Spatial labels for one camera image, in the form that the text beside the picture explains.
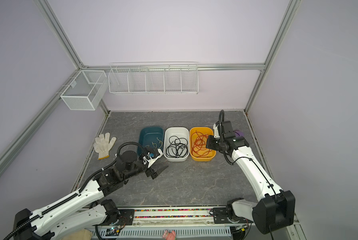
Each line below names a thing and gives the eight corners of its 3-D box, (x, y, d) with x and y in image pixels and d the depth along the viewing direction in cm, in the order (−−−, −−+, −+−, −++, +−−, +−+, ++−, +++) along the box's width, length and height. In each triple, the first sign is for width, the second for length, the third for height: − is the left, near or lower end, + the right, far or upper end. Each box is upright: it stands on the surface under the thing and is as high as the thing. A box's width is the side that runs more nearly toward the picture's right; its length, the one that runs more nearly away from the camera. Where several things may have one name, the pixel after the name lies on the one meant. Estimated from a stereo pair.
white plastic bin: (161, 161, 95) (160, 157, 90) (165, 132, 109) (164, 127, 105) (189, 161, 95) (190, 157, 90) (189, 132, 109) (189, 127, 105)
